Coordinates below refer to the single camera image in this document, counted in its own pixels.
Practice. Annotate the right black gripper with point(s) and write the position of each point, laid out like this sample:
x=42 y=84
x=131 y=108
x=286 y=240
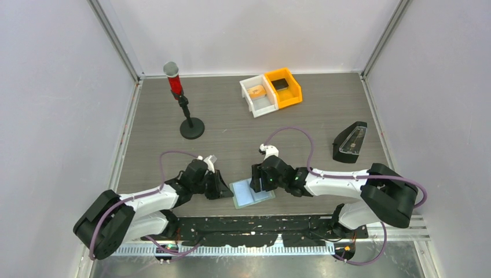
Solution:
x=257 y=173

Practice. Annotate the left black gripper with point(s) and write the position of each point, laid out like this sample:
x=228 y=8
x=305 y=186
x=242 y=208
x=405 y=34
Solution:
x=220 y=190

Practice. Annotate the green card holder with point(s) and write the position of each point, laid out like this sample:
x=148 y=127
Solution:
x=245 y=196

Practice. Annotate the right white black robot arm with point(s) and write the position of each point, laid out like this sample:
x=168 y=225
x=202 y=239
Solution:
x=381 y=195

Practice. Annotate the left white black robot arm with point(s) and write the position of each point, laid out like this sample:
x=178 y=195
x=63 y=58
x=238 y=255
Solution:
x=114 y=219

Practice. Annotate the orange card in white bin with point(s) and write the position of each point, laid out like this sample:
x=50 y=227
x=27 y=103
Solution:
x=256 y=91

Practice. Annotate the black microphone stand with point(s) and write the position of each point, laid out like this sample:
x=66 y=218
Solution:
x=191 y=128

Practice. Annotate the white plastic bin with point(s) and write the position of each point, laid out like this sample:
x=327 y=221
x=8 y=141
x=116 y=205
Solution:
x=262 y=105

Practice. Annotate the orange plastic bin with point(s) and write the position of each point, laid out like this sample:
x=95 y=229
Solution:
x=287 y=90

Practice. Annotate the black item in orange bin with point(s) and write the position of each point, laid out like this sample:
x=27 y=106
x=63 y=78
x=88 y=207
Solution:
x=280 y=84

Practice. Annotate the black metronome clear cover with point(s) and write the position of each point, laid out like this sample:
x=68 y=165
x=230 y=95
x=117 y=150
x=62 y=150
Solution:
x=347 y=144

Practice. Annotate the red grey microphone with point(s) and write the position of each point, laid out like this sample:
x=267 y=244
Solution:
x=171 y=71

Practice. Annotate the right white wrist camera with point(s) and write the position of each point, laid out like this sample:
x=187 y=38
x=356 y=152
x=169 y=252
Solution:
x=268 y=150

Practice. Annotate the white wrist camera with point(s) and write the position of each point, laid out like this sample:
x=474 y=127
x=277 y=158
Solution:
x=268 y=150
x=209 y=161

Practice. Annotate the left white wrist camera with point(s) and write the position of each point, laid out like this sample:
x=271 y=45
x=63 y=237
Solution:
x=209 y=161

